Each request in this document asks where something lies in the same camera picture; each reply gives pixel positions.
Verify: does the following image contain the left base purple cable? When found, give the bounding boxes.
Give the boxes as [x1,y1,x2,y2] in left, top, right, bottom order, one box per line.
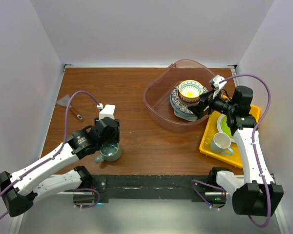
[73,187,101,209]

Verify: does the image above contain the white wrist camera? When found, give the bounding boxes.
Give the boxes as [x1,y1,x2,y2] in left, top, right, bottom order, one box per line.
[209,75,227,98]
[96,103,116,120]

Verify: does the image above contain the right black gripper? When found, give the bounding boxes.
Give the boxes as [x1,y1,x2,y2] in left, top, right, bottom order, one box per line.
[188,88,236,119]

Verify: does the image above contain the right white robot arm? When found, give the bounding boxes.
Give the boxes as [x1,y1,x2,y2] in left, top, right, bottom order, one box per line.
[188,86,284,217]

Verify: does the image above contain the teal yellow patterned bowl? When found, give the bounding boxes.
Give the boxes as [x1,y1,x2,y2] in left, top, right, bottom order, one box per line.
[178,80,204,103]

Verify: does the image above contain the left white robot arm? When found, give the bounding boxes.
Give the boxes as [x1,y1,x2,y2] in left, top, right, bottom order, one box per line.
[0,117,120,217]

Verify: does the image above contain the teal ceramic mug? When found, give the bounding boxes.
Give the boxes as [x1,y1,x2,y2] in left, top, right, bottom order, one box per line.
[95,143,122,164]

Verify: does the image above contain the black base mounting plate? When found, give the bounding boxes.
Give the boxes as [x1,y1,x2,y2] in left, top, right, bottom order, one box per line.
[87,175,226,204]

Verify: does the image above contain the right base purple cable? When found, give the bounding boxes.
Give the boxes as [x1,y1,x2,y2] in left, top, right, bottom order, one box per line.
[190,179,227,209]

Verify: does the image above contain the pink translucent plastic bin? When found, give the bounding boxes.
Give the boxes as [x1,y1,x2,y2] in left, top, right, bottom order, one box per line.
[143,59,216,133]

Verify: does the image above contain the grey triangular scraper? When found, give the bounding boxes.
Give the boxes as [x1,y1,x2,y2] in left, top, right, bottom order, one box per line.
[56,94,84,121]

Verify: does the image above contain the mint green divided tray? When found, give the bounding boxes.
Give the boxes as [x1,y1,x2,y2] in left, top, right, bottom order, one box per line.
[174,111,198,122]

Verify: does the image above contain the green plate white rim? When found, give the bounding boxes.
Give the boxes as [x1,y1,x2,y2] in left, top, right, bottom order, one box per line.
[216,114,236,143]

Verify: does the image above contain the blue floral plate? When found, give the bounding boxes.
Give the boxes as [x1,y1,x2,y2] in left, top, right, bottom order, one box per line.
[170,80,208,115]

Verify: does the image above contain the white mug blue handle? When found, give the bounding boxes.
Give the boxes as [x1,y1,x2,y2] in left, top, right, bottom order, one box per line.
[209,132,234,156]

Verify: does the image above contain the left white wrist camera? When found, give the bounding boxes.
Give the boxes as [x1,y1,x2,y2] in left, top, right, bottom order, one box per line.
[96,103,116,120]

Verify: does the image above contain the yellow plastic tray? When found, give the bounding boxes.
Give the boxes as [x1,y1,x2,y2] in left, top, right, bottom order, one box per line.
[199,112,258,168]

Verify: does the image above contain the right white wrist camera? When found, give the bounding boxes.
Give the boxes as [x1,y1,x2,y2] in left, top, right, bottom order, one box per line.
[209,75,227,98]

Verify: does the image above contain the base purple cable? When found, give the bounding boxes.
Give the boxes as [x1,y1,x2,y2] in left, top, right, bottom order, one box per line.
[73,187,101,209]
[190,179,227,209]

